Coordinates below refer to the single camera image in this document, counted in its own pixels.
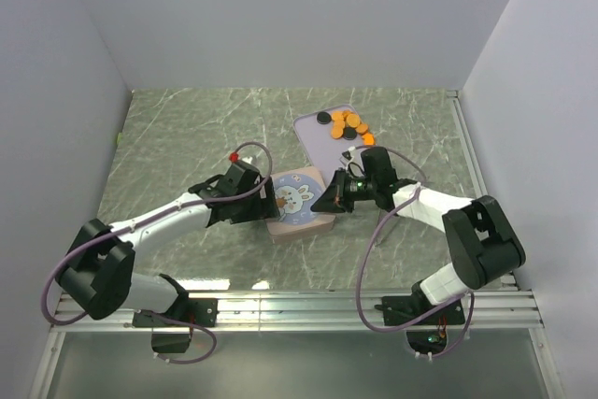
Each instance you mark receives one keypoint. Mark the black round cookie middle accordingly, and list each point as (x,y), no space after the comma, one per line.
(349,133)

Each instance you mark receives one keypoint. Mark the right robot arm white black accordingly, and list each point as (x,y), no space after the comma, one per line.
(458,218)

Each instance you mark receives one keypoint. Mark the square cookie tin with liners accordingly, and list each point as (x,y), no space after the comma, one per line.
(298,226)

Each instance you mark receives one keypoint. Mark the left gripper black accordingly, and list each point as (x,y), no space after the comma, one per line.
(264,207)

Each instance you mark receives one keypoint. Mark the aluminium front rail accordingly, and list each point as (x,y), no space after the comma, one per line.
(315,311)

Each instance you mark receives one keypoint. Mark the silver tin lid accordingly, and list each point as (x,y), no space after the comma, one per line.
(297,190)

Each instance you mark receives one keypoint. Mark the metal tongs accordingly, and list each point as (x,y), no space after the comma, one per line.
(387,229)

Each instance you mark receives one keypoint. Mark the orange round cookie top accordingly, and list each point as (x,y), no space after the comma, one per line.
(338,116)

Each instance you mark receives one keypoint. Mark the black round cookie top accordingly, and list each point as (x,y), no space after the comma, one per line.
(323,117)

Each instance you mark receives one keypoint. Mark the aluminium side rail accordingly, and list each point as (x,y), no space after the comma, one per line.
(476,175)

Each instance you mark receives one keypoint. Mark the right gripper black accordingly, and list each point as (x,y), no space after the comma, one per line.
(335,199)

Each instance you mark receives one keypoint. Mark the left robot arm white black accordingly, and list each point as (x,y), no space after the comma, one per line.
(98,271)

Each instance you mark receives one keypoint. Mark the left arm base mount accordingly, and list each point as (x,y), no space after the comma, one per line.
(172,331)

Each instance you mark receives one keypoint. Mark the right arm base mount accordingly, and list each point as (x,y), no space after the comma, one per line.
(434,343)

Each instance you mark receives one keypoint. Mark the lavender cookie tray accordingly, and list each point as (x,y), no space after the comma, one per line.
(324,144)

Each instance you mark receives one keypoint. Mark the black round cookie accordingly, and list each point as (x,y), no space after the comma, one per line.
(349,133)
(323,117)

